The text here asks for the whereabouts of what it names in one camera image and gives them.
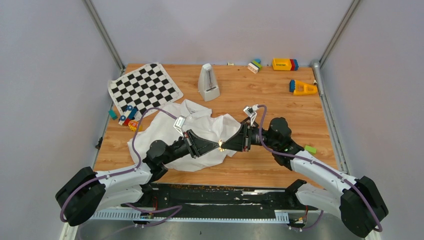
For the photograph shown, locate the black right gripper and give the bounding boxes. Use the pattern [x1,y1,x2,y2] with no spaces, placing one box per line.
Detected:
[221,121,278,152]

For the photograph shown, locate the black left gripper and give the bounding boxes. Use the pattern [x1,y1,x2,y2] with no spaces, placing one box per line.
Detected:
[161,129,219,165]

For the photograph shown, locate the gold leaf brooch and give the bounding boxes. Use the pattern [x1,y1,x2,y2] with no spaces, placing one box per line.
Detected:
[218,139,226,152]

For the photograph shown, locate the white button-up shirt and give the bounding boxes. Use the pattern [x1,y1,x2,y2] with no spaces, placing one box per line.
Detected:
[134,99,241,172]

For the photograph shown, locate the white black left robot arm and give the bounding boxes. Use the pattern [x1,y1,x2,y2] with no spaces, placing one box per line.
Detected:
[55,130,219,227]

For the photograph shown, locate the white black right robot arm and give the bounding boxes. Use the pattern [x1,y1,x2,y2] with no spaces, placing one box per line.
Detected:
[219,117,389,238]

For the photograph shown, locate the white metronome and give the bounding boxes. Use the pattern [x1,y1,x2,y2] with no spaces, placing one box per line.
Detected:
[197,63,221,102]

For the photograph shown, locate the yellow orange round toy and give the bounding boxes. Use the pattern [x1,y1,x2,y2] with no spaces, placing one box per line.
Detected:
[128,120,143,132]

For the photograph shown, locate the blue red toy car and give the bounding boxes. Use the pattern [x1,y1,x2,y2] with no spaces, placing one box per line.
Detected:
[118,105,138,126]

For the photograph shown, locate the black white checkerboard mat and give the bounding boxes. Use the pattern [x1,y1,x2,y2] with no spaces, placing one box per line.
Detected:
[107,63,184,119]

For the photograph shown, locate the green block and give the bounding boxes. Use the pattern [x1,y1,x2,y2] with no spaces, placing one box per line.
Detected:
[304,145,317,155]

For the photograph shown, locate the white green blue blocks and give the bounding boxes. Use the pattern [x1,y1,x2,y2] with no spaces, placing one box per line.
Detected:
[247,58,263,74]

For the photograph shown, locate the yellow blue triangular toy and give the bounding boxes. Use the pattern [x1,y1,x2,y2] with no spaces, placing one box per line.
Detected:
[289,79,318,96]

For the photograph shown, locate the yellow red blue block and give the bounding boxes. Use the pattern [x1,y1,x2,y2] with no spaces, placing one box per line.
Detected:
[272,58,299,71]

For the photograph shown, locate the teal small block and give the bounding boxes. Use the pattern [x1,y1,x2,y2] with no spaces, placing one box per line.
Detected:
[108,109,118,120]

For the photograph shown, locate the grey metal corner pipe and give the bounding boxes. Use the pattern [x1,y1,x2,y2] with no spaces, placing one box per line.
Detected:
[311,59,330,110]

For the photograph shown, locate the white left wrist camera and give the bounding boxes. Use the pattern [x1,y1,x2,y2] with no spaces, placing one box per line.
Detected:
[173,115,187,136]

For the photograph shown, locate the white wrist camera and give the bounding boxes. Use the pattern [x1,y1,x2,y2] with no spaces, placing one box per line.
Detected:
[173,115,187,136]
[243,104,259,127]

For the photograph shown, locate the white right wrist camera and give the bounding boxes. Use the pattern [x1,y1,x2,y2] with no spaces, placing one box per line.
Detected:
[243,104,259,127]

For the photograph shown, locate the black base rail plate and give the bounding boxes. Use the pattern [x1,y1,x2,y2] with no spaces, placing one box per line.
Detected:
[132,183,316,219]

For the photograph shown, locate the white slotted cable duct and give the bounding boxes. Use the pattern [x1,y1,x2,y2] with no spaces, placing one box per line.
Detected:
[91,208,290,224]

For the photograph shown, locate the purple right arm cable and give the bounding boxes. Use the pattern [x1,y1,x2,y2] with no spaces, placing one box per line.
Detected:
[256,104,384,233]

